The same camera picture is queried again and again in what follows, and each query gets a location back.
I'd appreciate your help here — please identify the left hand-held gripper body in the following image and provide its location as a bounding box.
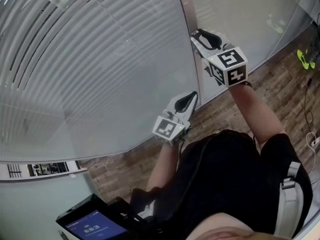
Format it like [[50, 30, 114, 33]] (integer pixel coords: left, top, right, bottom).
[[151, 110, 193, 148]]

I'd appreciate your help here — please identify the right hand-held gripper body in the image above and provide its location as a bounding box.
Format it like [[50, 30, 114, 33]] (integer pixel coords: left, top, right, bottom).
[[203, 43, 249, 88]]

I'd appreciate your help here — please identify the person's right forearm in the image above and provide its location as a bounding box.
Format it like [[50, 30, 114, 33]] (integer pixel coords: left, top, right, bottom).
[[228, 82, 288, 148]]

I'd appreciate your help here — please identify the person's left forearm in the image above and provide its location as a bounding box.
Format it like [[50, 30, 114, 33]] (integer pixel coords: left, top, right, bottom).
[[145, 142, 180, 193]]

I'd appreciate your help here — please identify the person's black shirt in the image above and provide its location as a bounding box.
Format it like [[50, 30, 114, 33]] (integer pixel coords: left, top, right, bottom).
[[129, 128, 315, 240]]

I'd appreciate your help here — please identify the black tablet holder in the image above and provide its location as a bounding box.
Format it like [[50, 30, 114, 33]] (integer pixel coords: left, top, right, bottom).
[[106, 195, 151, 235]]

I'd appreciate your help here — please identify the person's face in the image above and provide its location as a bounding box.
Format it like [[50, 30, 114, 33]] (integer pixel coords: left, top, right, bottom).
[[185, 212, 276, 240]]

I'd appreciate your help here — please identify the black tablet with blue screen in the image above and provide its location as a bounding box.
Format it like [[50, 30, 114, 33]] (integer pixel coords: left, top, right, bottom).
[[54, 193, 130, 240]]

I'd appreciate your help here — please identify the frosted glass door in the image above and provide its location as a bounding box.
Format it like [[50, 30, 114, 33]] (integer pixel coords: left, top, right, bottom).
[[0, 168, 109, 240]]

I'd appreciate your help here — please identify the black metal railing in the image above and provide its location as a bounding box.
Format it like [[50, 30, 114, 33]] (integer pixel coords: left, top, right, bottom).
[[6, 163, 23, 179]]

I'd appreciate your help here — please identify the grey metal window post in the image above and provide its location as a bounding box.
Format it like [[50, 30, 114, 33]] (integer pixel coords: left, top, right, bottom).
[[175, 0, 209, 103]]

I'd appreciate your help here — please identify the black floor cable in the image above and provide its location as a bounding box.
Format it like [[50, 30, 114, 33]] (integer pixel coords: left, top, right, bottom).
[[303, 77, 315, 135]]

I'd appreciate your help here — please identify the white power strip with cable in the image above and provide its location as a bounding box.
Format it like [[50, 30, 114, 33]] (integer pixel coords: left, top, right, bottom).
[[305, 130, 320, 175]]

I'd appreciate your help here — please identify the grey backpack strap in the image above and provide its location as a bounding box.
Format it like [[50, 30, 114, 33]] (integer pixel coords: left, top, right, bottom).
[[273, 160, 305, 238]]

